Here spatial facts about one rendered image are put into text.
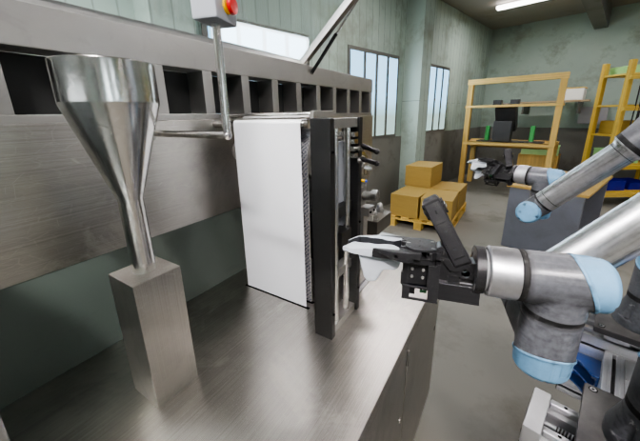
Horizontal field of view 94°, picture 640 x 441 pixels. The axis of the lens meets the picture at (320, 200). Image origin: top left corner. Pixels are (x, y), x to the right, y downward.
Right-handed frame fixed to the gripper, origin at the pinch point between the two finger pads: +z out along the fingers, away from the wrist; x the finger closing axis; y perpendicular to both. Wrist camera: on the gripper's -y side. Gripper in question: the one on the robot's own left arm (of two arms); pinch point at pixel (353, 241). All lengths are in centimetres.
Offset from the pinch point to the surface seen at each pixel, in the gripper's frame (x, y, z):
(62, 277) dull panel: -9, 13, 61
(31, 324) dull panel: -14, 21, 63
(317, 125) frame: 11.3, -20.7, 11.0
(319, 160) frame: 12.3, -13.4, 10.8
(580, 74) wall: 721, -190, -298
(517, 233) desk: 318, 63, -112
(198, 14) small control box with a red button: -3.2, -37.9, 28.2
